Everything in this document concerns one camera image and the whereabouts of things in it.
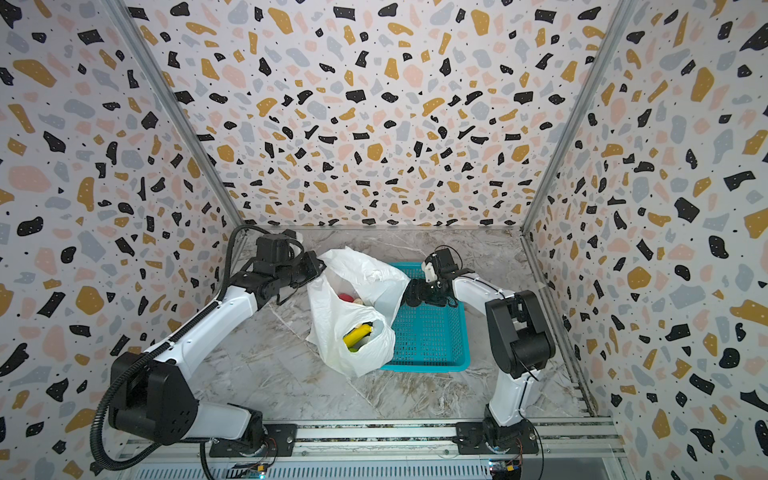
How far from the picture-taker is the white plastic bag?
28.4 inches

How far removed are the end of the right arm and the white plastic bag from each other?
0.21 ft

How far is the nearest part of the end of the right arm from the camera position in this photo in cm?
74
